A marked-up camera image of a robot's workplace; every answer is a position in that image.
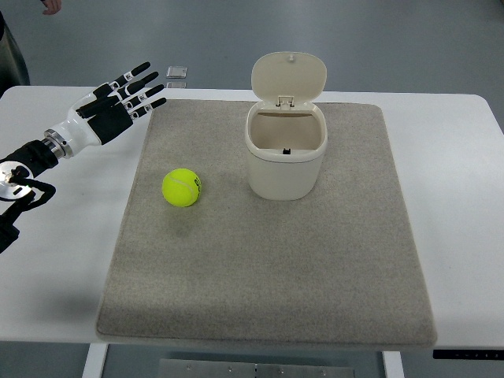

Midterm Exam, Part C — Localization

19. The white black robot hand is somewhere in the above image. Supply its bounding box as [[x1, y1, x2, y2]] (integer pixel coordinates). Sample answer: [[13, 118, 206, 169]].
[[43, 61, 166, 159]]

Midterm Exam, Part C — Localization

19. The yellow tennis ball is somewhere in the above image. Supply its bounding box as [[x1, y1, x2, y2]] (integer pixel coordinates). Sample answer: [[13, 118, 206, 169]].
[[161, 169, 202, 207]]

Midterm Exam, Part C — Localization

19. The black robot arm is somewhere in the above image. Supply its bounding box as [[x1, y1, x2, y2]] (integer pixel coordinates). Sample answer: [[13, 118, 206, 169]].
[[1, 139, 58, 251]]

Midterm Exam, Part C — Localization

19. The small clear floor plate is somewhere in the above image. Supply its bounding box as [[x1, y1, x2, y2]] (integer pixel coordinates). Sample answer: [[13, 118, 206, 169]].
[[166, 66, 187, 79]]

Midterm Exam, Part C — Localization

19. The person at top left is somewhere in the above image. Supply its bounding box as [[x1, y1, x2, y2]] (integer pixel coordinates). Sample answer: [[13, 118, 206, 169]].
[[0, 0, 64, 94]]

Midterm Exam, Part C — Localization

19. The cream bin with open lid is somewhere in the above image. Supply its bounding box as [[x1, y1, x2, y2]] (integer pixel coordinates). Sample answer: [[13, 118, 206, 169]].
[[244, 52, 328, 201]]

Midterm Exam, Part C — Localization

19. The white left table leg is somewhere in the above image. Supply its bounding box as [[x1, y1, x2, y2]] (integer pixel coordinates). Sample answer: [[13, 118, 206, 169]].
[[81, 343, 109, 378]]

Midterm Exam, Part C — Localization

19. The white table leg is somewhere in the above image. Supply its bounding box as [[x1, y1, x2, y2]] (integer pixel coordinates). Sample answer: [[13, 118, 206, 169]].
[[382, 351, 406, 378], [81, 343, 109, 378]]

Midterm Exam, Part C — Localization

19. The metal plate under table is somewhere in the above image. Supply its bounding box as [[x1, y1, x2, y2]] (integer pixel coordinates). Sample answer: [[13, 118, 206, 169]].
[[157, 359, 355, 378]]

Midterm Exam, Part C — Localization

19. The grey felt mat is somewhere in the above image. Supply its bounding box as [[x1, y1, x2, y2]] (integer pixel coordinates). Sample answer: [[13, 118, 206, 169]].
[[95, 100, 437, 350]]

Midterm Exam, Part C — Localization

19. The white right table leg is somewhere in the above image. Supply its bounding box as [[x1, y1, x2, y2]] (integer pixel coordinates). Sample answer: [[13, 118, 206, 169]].
[[382, 351, 406, 378]]

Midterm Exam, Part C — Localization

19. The black table control panel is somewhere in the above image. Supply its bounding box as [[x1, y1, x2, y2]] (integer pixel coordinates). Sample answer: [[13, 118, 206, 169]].
[[432, 349, 504, 361]]

